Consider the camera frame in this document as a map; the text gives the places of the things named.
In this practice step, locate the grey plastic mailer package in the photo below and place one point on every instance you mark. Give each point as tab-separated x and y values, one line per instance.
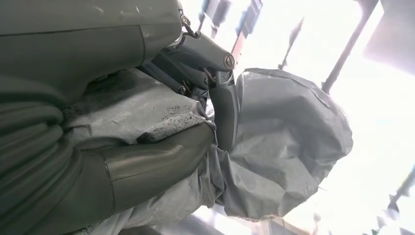
278	139

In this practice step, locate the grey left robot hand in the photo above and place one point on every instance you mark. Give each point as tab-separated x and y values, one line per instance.
81	39

